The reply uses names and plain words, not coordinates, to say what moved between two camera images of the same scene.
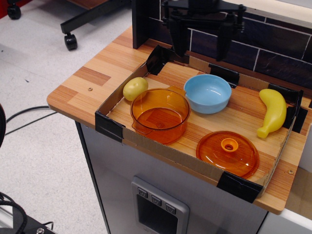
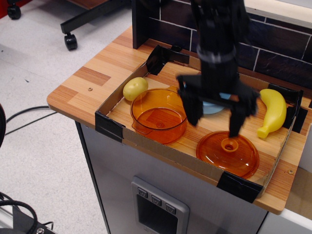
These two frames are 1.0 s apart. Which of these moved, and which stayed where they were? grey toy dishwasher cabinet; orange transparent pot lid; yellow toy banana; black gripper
Moved: black gripper
Stayed: grey toy dishwasher cabinet; yellow toy banana; orange transparent pot lid
